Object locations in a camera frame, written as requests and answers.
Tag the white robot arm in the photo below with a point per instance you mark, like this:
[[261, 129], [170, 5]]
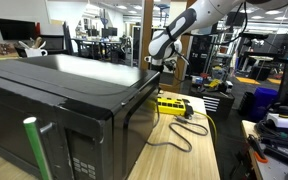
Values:
[[201, 14]]

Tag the yellow black power strip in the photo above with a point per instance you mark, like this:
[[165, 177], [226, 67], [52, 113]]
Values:
[[173, 106]]

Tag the black microwave oven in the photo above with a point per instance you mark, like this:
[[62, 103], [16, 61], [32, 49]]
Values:
[[93, 117]]

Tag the white mug with utensils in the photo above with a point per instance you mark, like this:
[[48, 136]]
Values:
[[37, 49]]

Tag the green white pole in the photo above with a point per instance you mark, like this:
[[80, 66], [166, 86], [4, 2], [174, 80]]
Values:
[[33, 133]]

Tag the blue trash bin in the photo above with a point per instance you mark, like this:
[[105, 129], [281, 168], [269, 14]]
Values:
[[263, 98]]

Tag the orange handled tool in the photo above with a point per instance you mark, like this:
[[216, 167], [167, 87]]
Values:
[[258, 152]]

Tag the wall mounted black television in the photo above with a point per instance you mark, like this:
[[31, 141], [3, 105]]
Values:
[[16, 29]]

